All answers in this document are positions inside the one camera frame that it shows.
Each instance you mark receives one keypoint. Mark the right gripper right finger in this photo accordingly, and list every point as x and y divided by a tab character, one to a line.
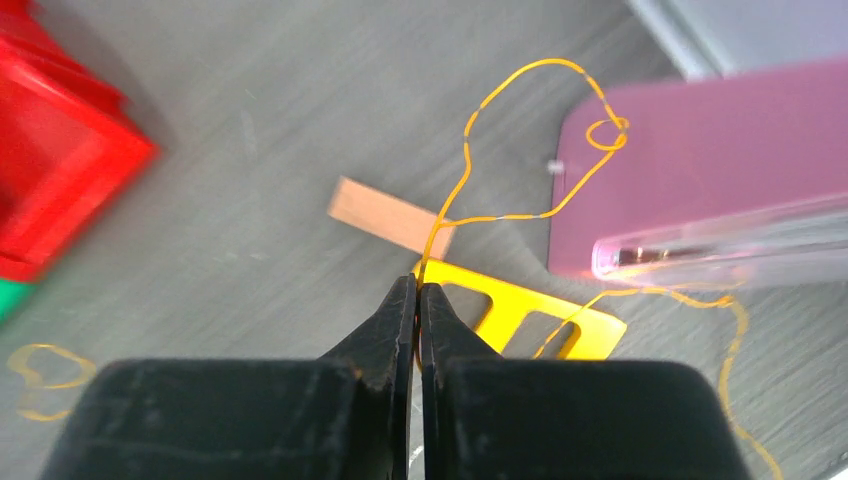
489	417

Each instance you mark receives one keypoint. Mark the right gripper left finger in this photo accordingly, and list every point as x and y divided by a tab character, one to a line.
343	415

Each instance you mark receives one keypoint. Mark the yellow triangle block right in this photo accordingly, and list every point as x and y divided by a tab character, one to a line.
594	334

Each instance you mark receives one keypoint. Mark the wooden block right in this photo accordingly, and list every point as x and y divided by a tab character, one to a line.
382	215

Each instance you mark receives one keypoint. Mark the pink metronome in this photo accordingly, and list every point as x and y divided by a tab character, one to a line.
738	182

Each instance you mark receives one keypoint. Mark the green plastic bin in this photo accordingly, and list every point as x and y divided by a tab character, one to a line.
12	295

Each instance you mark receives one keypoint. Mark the red plastic bin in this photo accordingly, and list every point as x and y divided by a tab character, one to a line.
67	147

